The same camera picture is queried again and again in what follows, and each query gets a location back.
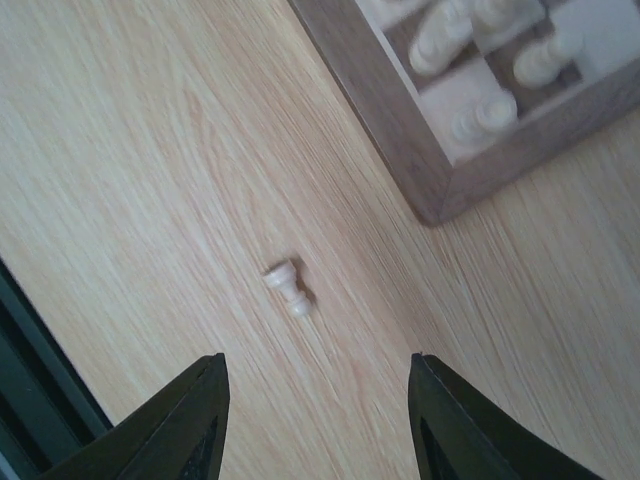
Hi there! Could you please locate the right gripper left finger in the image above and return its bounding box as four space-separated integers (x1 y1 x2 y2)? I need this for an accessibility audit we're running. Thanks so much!
40 353 229 479

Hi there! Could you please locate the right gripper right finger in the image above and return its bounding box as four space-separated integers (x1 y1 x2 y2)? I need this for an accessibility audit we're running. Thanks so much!
408 353 599 479

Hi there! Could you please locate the white chess pawn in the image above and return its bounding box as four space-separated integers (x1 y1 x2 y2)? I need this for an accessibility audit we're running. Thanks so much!
263 259 312 318
513 32 584 89
451 90 518 146
409 1 473 77
472 0 528 35

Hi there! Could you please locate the wooden chess board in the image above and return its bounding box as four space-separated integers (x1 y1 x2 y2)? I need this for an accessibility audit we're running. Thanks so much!
292 1 639 227

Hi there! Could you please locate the black frame rail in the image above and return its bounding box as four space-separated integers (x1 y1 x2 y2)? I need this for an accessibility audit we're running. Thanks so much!
1 265 113 479

